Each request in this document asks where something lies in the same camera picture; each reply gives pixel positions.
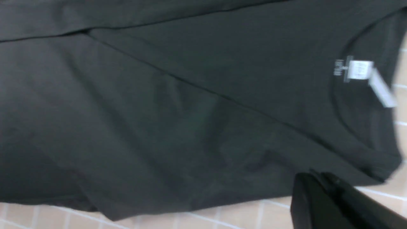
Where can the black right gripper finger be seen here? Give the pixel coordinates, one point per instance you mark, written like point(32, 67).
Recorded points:
point(324, 201)

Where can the dark gray long-sleeved shirt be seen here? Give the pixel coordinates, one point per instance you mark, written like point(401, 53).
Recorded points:
point(142, 107)

